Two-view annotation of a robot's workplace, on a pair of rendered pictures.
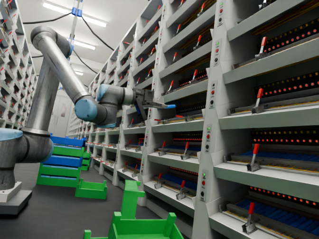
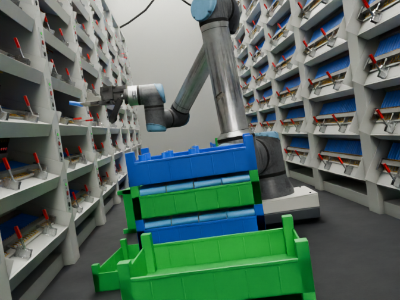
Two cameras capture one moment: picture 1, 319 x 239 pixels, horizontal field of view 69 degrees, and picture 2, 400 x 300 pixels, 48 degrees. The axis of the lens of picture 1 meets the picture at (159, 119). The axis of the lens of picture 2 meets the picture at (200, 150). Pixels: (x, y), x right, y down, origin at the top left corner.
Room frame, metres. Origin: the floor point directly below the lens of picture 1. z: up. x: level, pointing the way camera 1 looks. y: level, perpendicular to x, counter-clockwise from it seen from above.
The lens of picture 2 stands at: (3.01, 1.16, 0.43)
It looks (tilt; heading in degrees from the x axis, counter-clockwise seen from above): 3 degrees down; 201
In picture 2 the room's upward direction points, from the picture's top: 8 degrees counter-clockwise
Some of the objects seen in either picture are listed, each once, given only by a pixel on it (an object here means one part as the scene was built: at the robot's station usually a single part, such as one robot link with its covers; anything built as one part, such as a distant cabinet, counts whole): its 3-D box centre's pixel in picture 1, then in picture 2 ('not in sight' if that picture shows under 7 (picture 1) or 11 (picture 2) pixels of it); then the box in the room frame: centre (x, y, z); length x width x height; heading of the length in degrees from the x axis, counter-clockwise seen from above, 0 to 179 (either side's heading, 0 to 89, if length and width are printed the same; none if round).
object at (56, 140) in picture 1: (66, 139); (194, 158); (1.96, 0.74, 0.36); 0.30 x 0.20 x 0.08; 106
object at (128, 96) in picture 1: (126, 96); (132, 96); (1.19, 0.18, 0.62); 0.10 x 0.05 x 0.09; 24
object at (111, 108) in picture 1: (106, 115); (156, 118); (1.14, 0.26, 0.50); 0.12 x 0.09 x 0.12; 159
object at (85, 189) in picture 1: (92, 188); (138, 259); (1.76, 0.42, 0.04); 0.30 x 0.20 x 0.08; 13
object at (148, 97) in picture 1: (142, 98); (113, 96); (1.22, 0.11, 0.63); 0.12 x 0.08 x 0.09; 114
